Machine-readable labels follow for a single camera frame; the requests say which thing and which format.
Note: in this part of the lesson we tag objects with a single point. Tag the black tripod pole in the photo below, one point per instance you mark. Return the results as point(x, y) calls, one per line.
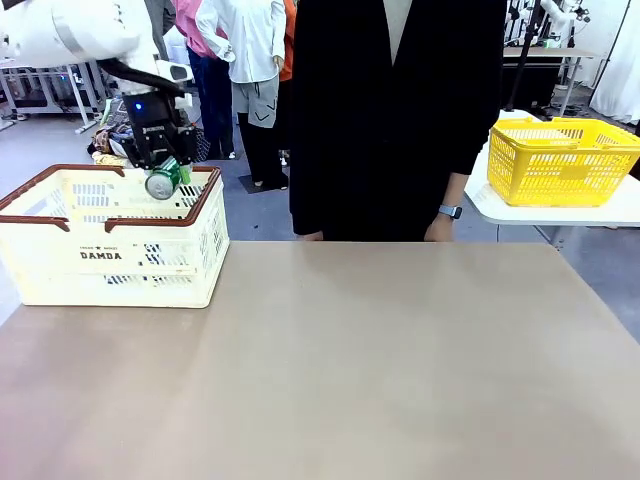
point(523, 55)

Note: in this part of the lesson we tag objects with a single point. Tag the white framed background desk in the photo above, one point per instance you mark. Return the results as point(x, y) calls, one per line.
point(82, 105)

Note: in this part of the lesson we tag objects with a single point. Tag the white curtain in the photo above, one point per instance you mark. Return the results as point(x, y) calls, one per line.
point(620, 75)

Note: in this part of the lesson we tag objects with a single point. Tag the person's left forearm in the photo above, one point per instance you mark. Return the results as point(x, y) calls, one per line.
point(455, 190)

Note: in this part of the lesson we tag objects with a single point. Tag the green drink can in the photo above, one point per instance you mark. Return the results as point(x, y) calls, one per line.
point(162, 185)

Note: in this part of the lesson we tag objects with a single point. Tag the person's right hand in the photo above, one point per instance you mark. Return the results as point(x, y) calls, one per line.
point(311, 237)

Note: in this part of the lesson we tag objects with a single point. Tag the blue grey wristwatch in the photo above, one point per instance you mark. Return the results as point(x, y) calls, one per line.
point(451, 211)

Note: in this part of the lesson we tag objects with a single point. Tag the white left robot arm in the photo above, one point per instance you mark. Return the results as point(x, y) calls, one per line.
point(75, 30)

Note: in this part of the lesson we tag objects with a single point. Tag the pile of patterned clothes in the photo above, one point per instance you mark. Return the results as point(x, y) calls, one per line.
point(107, 140)

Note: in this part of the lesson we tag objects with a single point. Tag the brown topped background table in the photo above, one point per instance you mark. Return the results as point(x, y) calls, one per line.
point(550, 52)

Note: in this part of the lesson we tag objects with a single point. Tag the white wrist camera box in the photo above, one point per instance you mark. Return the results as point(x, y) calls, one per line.
point(183, 100)

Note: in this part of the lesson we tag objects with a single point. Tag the white side table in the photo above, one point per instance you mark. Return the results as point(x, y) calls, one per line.
point(550, 215)

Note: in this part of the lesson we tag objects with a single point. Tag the person's left hand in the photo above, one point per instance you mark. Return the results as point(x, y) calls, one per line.
point(439, 231)

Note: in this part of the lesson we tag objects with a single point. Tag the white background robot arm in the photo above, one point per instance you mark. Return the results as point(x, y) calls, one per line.
point(560, 10)

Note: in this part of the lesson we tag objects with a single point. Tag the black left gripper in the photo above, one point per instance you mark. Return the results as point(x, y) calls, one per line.
point(155, 125)

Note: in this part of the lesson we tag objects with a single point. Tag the yellow plastic shopping basket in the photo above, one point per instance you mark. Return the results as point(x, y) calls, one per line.
point(550, 175)

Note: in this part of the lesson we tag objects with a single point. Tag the person in black cardigan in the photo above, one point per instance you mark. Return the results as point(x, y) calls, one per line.
point(375, 125)

